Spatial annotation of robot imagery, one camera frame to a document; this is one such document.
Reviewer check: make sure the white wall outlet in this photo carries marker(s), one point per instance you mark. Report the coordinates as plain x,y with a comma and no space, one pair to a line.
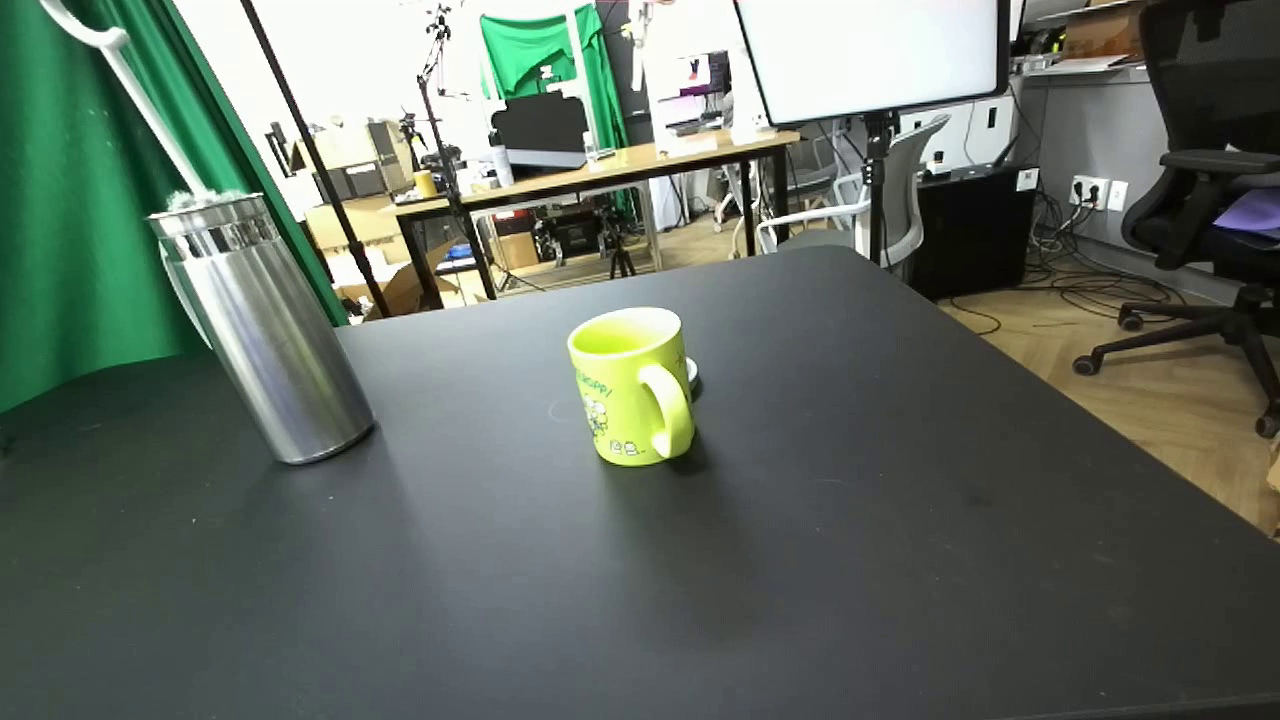
1101,192

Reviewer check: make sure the black slanted pole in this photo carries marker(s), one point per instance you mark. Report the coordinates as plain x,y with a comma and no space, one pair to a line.
318,163

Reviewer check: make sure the brown cardboard box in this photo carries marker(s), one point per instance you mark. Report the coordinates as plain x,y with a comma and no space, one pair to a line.
1101,34

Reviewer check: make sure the black desk equipment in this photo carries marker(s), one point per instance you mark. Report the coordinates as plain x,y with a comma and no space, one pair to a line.
543,126

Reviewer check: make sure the small black tripod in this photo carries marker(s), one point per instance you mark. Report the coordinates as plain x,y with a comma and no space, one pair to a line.
616,254

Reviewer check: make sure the green curtain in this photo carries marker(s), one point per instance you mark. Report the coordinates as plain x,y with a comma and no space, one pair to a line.
64,200

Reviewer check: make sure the wooden desk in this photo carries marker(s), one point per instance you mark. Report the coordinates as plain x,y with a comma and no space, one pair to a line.
600,170

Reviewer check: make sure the hanging green cloth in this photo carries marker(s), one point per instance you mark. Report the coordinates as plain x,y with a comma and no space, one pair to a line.
524,52

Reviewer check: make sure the black computer box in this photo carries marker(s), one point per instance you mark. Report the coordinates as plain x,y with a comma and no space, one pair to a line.
974,232

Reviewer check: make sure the yellow mug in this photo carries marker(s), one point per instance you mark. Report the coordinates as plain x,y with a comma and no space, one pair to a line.
622,386

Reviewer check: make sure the black camera stand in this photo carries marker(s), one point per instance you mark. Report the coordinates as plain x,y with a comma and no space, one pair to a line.
457,185

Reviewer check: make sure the white grey chair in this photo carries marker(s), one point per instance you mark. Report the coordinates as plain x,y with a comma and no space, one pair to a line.
907,185

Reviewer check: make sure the white screen monitor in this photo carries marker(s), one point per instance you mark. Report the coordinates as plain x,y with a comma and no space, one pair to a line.
867,52

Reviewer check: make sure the black office chair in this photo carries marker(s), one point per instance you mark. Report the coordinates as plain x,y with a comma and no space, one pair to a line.
1206,81

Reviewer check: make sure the stainless steel flask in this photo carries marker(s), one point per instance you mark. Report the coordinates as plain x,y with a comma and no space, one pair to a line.
281,363

